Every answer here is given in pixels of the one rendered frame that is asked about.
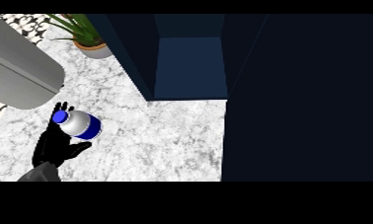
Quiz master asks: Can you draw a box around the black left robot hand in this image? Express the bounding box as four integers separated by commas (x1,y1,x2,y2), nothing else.
31,101,93,169

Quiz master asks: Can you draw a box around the dark blue cabinet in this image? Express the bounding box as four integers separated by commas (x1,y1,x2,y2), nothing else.
85,13,272,102

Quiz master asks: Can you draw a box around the dark blue cabinet door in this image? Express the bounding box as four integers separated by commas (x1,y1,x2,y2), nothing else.
220,13,373,183

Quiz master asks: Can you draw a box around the white bottle with blue cap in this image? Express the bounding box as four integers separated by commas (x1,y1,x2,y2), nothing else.
52,110,104,141

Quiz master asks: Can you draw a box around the grey rounded appliance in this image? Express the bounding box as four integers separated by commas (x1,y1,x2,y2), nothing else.
0,18,67,111

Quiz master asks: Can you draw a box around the green potted plant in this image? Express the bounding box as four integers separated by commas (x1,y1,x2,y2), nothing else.
45,13,115,60

